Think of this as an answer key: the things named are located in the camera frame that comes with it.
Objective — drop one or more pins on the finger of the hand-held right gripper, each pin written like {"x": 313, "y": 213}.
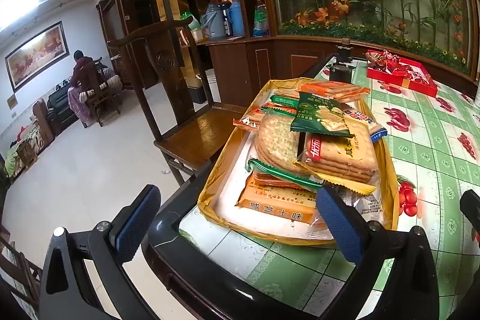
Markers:
{"x": 471, "y": 211}

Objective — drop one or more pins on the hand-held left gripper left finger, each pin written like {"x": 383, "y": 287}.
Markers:
{"x": 138, "y": 218}

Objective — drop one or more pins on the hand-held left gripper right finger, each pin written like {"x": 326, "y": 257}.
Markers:
{"x": 341, "y": 226}

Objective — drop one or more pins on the pile of cracker packets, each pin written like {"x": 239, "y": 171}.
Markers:
{"x": 273, "y": 207}

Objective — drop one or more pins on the yellow cardboard box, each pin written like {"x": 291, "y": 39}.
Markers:
{"x": 210, "y": 192}

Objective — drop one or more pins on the black-rimmed dining table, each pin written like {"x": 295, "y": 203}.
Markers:
{"x": 195, "y": 267}

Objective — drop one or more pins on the dark wooden chair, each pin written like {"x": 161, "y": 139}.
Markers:
{"x": 98, "y": 106}
{"x": 18, "y": 267}
{"x": 202, "y": 132}

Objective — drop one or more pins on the dark green cracker packet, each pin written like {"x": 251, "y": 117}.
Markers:
{"x": 318, "y": 113}

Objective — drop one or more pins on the black sofa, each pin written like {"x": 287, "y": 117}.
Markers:
{"x": 60, "y": 110}

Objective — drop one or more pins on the floral covered sofa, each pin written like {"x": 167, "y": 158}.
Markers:
{"x": 22, "y": 151}

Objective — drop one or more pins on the brown armchair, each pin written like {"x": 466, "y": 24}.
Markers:
{"x": 42, "y": 125}

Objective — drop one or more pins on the red gift box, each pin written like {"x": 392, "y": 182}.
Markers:
{"x": 405, "y": 84}

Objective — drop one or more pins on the heap of red wrapped candies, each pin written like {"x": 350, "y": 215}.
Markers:
{"x": 397, "y": 70}

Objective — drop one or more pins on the dark wooden cabinet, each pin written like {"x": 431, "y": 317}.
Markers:
{"x": 262, "y": 69}

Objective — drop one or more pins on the small black device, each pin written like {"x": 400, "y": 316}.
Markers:
{"x": 344, "y": 50}

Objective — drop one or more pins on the green and white pouch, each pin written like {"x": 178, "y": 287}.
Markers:
{"x": 191, "y": 22}

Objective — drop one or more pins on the grey blue kettle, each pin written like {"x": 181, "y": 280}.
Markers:
{"x": 213, "y": 20}

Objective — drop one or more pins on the clear plastic water bottle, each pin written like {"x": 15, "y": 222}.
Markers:
{"x": 260, "y": 22}

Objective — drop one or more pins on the blue thermos flask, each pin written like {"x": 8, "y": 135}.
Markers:
{"x": 236, "y": 18}

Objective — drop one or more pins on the framed wall painting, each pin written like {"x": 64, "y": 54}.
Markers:
{"x": 37, "y": 54}

